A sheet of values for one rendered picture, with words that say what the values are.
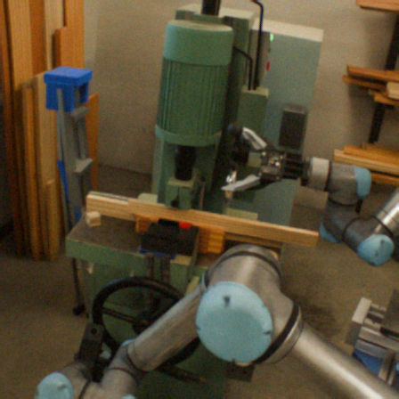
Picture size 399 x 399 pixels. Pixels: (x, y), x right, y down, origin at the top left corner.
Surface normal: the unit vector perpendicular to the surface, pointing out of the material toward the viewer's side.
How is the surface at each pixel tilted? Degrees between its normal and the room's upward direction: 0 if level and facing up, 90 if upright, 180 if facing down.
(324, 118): 90
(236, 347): 86
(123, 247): 0
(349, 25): 90
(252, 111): 90
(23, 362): 0
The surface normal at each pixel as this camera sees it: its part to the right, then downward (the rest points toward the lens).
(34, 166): 0.97, 0.17
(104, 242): 0.11, -0.89
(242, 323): -0.36, 0.33
